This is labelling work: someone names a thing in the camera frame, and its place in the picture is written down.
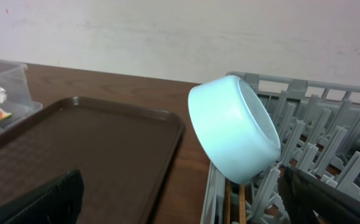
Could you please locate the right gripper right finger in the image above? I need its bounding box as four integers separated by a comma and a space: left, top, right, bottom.
278, 167, 360, 224

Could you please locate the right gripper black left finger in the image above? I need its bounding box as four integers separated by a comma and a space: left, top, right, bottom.
0, 169, 85, 224

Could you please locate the light blue rice bowl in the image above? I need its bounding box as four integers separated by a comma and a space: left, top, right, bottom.
188, 75, 281, 184

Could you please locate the grey dishwasher rack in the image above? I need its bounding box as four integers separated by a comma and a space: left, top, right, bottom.
201, 72, 360, 223

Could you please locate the brown serving tray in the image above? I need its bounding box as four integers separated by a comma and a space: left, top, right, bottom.
0, 96, 184, 223

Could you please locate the clear plastic bin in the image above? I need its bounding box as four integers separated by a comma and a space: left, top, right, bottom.
0, 60, 43, 134

